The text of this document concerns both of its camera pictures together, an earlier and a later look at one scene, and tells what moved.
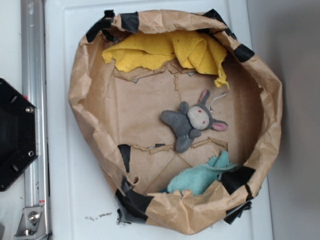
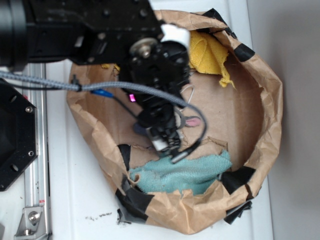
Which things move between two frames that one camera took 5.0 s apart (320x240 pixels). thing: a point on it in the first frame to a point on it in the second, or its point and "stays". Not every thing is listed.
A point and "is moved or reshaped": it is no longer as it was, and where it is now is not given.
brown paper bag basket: (185, 119) stays
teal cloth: (193, 180) is moved or reshaped
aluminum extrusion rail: (36, 192) stays
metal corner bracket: (32, 224) stays
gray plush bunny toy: (187, 124) is moved or reshaped
